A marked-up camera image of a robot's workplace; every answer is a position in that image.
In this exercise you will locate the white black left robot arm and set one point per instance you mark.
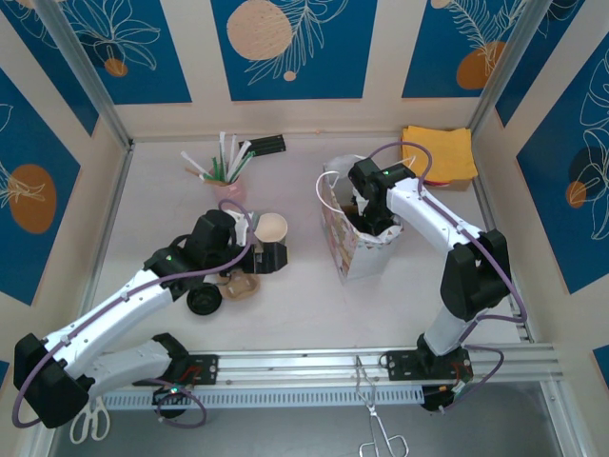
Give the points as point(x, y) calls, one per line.
point(109, 309)

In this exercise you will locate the aluminium side rail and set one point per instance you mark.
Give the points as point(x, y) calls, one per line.
point(496, 224)
point(113, 200)

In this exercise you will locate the small circuit board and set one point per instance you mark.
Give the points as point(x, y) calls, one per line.
point(434, 402)
point(171, 391)

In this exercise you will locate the aluminium frame post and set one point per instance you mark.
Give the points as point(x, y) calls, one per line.
point(90, 81)
point(504, 71)

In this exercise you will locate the pink straw holder cup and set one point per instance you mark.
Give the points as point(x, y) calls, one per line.
point(228, 192)

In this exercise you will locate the brown pulp cup carrier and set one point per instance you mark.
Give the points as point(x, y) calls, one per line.
point(242, 288)

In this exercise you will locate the green paper coffee cup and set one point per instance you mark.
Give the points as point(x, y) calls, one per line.
point(272, 227)

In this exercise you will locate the aluminium mounting rail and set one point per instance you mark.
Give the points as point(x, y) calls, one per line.
point(295, 366)

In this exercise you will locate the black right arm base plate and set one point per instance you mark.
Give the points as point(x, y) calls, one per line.
point(402, 364)

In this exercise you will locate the black ridged plastic strip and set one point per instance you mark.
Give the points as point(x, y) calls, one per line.
point(269, 144)

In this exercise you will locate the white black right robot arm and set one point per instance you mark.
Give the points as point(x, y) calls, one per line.
point(428, 209)

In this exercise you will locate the yellow cloth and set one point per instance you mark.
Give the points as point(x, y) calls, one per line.
point(447, 152)

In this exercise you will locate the black plastic cup lid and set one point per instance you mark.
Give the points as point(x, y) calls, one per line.
point(205, 302)

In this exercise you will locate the wooden stir stick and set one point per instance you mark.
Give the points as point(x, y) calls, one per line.
point(195, 172)

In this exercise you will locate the brown cardboard napkin box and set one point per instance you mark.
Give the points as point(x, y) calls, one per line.
point(457, 184)

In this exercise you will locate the animal print paper gift bag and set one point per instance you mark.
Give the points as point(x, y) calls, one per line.
point(361, 262)

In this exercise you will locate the green straw in wrapper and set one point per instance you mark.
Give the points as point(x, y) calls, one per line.
point(245, 148)

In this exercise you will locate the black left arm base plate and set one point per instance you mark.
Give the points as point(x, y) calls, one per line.
point(204, 369)

